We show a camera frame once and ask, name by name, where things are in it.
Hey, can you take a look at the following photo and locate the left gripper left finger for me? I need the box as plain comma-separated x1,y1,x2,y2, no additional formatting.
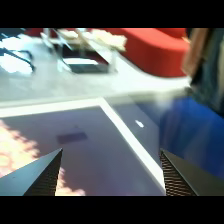
0,148,64,197

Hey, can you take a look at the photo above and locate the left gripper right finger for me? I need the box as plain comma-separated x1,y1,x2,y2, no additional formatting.
159,148,224,197

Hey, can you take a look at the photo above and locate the olive green garment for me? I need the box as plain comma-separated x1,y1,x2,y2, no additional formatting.
181,28,224,118

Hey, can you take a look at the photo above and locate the red sofa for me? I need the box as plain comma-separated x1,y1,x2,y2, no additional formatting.
24,28,191,78

